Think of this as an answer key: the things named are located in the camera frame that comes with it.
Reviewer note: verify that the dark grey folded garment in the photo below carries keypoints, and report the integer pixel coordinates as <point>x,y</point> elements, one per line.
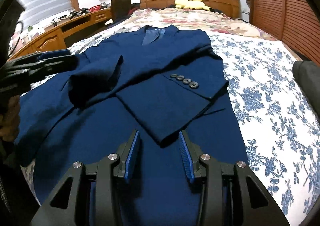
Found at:
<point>307,75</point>

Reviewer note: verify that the yellow plush toy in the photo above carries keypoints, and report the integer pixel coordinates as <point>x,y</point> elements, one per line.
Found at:
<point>192,3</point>

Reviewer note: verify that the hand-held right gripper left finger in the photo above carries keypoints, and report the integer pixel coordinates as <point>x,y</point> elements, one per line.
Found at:
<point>131,156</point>

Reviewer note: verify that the thin white rod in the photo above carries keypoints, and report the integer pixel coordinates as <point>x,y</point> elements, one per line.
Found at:
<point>86,45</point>

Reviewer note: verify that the red basket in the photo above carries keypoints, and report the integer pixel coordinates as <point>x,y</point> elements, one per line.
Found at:
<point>94,9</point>

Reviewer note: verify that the dark chair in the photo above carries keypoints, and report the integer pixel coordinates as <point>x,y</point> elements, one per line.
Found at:
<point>121,8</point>

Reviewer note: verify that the navy blue suit jacket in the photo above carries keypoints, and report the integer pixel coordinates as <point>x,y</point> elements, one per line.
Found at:
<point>100,121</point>

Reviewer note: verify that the wooden louvred wardrobe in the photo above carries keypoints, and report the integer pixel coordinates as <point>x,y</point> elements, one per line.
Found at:
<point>282,10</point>

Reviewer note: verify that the person's left hand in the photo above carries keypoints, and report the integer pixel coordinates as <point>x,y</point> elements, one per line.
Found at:
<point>10,118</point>

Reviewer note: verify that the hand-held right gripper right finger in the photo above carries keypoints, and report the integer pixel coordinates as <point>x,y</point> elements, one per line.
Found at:
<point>186,158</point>

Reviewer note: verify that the wooden desk cabinet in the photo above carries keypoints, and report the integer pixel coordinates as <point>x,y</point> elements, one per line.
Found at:
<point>50,38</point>

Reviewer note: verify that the red floral blanket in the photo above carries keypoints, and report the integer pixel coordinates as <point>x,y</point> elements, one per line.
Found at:
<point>225,22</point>

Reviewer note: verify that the black tool on stand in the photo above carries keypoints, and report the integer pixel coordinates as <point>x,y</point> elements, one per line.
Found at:
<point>77,13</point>

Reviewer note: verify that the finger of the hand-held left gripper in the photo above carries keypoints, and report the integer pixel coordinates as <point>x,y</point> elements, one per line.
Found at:
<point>57,64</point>
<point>55,52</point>

